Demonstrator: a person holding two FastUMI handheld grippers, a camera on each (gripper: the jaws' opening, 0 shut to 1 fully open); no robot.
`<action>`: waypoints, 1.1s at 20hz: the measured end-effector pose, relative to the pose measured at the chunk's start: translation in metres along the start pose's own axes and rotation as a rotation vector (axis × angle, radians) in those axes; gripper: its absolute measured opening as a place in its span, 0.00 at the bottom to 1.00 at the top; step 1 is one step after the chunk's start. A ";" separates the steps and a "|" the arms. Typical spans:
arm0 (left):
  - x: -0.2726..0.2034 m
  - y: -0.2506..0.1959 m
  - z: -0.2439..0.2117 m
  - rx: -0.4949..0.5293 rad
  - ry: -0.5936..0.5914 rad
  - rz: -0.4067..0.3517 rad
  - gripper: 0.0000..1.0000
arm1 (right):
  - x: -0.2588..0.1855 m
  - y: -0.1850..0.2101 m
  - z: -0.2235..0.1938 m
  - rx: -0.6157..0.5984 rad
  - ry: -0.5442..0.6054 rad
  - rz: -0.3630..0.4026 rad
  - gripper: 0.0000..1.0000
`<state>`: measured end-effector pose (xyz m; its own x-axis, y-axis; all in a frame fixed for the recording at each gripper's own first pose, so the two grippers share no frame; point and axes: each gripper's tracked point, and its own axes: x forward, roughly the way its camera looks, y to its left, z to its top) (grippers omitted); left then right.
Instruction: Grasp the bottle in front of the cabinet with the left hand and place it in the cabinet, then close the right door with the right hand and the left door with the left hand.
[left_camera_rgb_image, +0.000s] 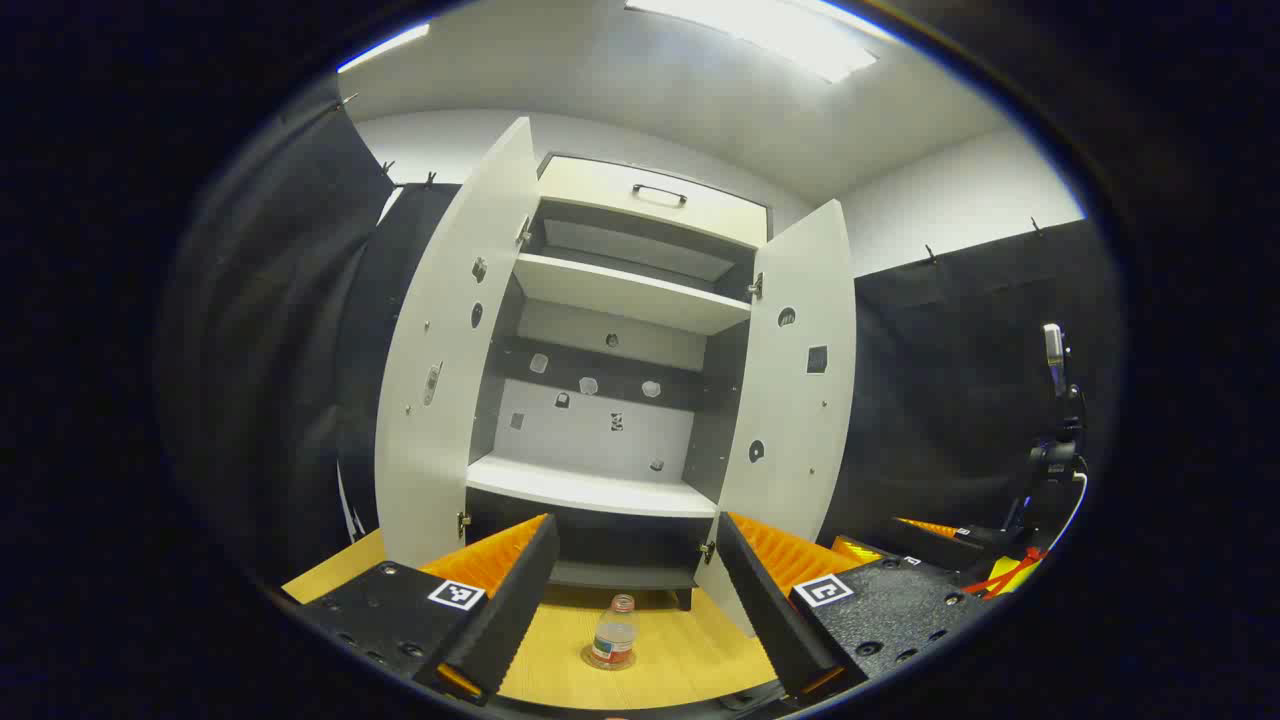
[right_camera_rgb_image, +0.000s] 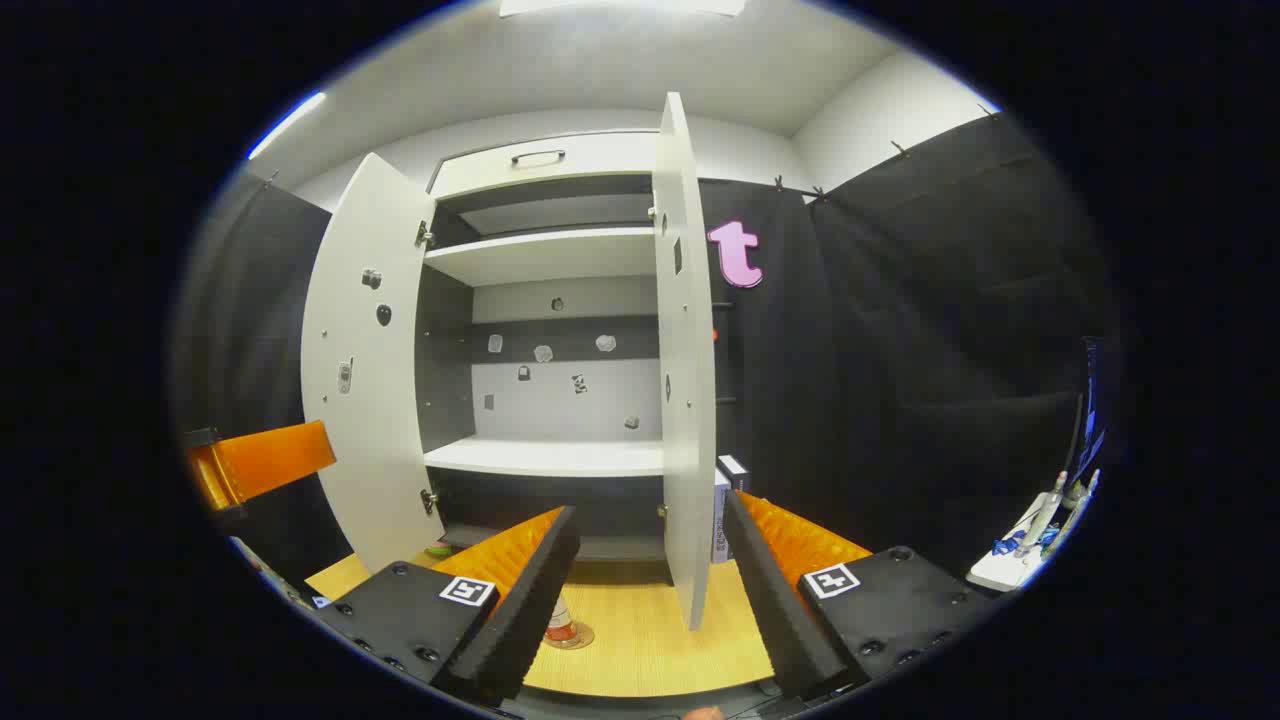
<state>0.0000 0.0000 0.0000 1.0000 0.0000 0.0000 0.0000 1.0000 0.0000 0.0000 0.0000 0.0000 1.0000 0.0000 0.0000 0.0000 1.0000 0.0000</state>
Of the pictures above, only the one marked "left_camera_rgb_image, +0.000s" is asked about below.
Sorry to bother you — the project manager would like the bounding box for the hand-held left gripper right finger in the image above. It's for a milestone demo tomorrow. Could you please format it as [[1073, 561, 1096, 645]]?
[[716, 512, 989, 701]]

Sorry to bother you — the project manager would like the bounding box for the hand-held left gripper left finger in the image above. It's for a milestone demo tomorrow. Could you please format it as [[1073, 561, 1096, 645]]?
[[283, 514, 559, 707]]

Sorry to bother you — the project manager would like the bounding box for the clear plastic bottle red label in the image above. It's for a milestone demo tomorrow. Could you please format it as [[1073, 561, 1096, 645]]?
[[590, 594, 639, 669]]

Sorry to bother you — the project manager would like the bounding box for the white cabinet door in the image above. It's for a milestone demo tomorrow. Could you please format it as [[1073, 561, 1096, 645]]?
[[375, 117, 541, 571], [695, 198, 856, 637]]

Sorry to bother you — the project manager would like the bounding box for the white low cabinet shelf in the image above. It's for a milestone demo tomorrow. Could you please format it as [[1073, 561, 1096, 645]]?
[[466, 455, 719, 519]]

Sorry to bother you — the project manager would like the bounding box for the white and grey cabinet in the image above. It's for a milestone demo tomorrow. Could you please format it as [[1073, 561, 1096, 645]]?
[[375, 117, 856, 641]]

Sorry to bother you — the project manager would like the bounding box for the white high cabinet shelf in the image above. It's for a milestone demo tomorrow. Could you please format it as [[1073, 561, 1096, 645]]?
[[512, 252, 753, 336]]

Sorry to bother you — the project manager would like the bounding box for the black backdrop cloth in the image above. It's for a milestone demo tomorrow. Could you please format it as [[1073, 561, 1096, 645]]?
[[155, 75, 1126, 601]]

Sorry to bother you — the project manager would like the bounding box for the white cabinet drawer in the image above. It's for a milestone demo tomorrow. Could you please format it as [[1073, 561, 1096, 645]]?
[[537, 153, 771, 251]]

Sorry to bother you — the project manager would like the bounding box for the wide ceiling light panel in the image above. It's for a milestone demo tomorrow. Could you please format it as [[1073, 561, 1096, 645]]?
[[625, 0, 881, 86]]

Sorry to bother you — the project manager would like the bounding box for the narrow ceiling light strip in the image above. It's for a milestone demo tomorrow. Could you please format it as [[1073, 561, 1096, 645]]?
[[337, 22, 432, 74]]

